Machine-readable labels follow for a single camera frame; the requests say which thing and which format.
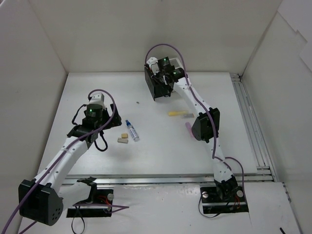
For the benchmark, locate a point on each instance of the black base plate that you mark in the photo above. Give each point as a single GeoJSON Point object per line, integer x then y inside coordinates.
{"type": "Point", "coordinates": [212, 205]}
{"type": "Point", "coordinates": [97, 208]}

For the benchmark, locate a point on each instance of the pink highlighter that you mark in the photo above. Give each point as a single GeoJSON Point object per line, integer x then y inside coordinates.
{"type": "Point", "coordinates": [189, 128]}

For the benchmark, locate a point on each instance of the aluminium front rail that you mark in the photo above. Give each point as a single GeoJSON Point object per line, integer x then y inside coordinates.
{"type": "Point", "coordinates": [156, 180]}

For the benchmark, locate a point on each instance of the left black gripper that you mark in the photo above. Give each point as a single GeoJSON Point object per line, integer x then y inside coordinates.
{"type": "Point", "coordinates": [112, 117]}

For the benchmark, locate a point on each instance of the aluminium side rail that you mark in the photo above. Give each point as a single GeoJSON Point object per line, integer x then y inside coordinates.
{"type": "Point", "coordinates": [264, 164]}

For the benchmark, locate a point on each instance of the white pen holder box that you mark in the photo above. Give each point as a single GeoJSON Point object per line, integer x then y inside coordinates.
{"type": "Point", "coordinates": [176, 63]}

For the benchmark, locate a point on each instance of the yellow highlighter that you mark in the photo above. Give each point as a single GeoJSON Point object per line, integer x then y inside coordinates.
{"type": "Point", "coordinates": [177, 113]}

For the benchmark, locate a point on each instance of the grey eraser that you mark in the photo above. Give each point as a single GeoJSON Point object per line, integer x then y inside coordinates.
{"type": "Point", "coordinates": [123, 140]}

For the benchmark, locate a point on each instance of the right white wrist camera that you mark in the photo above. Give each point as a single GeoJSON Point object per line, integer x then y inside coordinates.
{"type": "Point", "coordinates": [152, 63]}

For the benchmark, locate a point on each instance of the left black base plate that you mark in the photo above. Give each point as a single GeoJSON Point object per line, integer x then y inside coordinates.
{"type": "Point", "coordinates": [97, 208]}

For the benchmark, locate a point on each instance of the black pen holder box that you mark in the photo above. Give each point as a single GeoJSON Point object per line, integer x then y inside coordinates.
{"type": "Point", "coordinates": [156, 88]}

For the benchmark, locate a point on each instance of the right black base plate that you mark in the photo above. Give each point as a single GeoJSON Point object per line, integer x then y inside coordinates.
{"type": "Point", "coordinates": [212, 205]}

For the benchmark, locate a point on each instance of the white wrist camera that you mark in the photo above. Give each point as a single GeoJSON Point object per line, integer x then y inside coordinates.
{"type": "Point", "coordinates": [97, 98]}
{"type": "Point", "coordinates": [152, 63]}

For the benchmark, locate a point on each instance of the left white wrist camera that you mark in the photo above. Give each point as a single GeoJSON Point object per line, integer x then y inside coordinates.
{"type": "Point", "coordinates": [97, 98]}

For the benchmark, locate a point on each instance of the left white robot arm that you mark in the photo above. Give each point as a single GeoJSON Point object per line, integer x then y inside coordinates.
{"type": "Point", "coordinates": [41, 199]}

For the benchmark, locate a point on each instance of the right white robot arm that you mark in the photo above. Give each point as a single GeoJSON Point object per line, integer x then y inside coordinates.
{"type": "Point", "coordinates": [205, 127]}

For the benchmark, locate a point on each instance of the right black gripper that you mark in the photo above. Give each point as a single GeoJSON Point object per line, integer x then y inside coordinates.
{"type": "Point", "coordinates": [151, 83]}

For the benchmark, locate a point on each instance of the orange highlighter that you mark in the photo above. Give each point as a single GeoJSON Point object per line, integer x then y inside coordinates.
{"type": "Point", "coordinates": [188, 115]}

